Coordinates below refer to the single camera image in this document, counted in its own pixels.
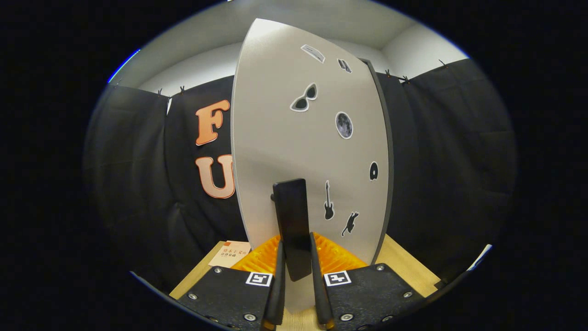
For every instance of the beige paperback book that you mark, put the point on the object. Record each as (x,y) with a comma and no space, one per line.
(227,255)

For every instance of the light grey shoe cabinet door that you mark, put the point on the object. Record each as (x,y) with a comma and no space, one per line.
(275,138)

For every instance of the ceiling light panel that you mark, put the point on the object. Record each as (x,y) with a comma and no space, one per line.
(123,66)

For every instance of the black backdrop cloth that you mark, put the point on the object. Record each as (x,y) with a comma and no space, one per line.
(436,161)

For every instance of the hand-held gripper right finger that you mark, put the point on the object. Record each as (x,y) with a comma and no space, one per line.
(319,294)

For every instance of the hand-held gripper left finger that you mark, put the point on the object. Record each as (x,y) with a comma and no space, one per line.
(278,294)

